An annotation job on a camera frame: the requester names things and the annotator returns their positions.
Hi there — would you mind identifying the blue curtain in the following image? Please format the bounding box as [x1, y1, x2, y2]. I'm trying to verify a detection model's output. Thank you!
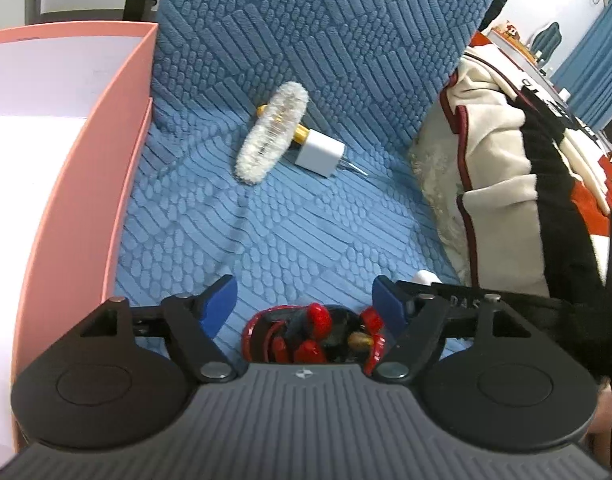
[552, 0, 612, 132]

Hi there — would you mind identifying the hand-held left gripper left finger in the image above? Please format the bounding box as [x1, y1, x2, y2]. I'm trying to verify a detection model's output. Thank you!
[80, 274, 239, 384]

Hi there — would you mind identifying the blue textured sofa cover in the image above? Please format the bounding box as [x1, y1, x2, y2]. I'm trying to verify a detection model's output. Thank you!
[113, 0, 518, 363]

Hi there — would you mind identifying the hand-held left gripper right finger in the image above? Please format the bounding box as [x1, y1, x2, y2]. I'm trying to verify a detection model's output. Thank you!
[364, 274, 533, 382]

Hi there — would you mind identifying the white fluffy hair ring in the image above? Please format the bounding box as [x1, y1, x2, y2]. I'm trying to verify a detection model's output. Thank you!
[233, 81, 310, 185]

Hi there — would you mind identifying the beige patterned cushion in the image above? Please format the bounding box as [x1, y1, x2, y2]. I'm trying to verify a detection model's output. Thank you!
[409, 102, 469, 288]

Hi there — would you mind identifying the yellow handle screwdriver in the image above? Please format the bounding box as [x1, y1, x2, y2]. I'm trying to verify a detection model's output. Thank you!
[256, 103, 371, 177]

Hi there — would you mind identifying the red and black toy car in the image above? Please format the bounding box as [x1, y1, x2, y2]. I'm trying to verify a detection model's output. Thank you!
[242, 302, 388, 379]

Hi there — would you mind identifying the white charger adapter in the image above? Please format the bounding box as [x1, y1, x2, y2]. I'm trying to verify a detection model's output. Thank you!
[291, 128, 347, 179]

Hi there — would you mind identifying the cream black red jacket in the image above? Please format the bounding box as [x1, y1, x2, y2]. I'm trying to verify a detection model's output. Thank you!
[438, 32, 612, 302]

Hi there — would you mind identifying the pink storage box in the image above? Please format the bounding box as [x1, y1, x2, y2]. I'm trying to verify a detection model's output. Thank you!
[0, 22, 160, 457]

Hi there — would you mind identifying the dark green hanging garment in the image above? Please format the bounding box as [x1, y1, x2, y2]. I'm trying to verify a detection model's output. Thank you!
[532, 22, 562, 62]

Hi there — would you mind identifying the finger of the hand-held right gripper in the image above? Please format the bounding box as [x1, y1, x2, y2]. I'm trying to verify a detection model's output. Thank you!
[395, 280, 488, 307]

